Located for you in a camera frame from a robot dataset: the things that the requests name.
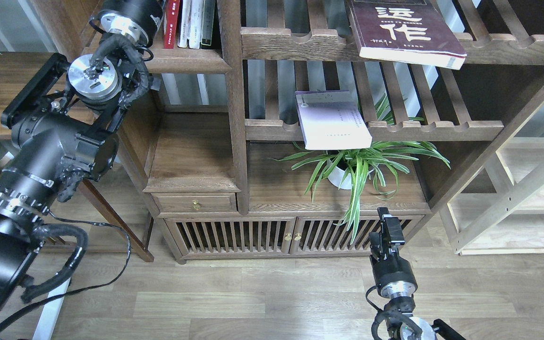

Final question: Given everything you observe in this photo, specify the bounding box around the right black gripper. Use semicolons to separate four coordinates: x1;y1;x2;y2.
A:
369;207;417;299

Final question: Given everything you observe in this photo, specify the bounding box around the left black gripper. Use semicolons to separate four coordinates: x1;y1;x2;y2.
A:
96;0;165;48

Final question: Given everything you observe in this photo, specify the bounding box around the red paperback book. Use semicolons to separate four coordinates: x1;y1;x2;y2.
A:
163;0;181;49

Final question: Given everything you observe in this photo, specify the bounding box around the dark maroon book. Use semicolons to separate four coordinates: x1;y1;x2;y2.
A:
345;0;467;70

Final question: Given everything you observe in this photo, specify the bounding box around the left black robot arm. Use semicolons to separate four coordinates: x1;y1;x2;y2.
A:
0;0;166;332

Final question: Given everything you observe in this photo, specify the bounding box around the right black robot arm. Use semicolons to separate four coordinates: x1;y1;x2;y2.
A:
365;207;463;340

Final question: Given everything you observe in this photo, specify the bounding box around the white striped upright book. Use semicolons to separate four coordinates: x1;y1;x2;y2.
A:
188;0;205;49

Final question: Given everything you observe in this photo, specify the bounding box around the grey dark upright book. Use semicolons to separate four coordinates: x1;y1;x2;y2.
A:
201;0;216;49

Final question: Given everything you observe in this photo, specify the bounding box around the white plant pot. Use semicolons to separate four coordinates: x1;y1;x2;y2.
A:
327;161;353;191

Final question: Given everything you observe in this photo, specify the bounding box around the green spider plant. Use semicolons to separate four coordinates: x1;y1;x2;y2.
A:
272;93;451;245

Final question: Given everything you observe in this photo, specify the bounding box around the pale lavender book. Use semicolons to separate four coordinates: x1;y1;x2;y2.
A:
295;90;372;151

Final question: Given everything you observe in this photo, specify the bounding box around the dark wooden bookshelf cabinet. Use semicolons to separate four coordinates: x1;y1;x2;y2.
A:
119;0;544;264

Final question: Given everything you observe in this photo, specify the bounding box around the white base bar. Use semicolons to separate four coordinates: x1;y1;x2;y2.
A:
32;279;71;340

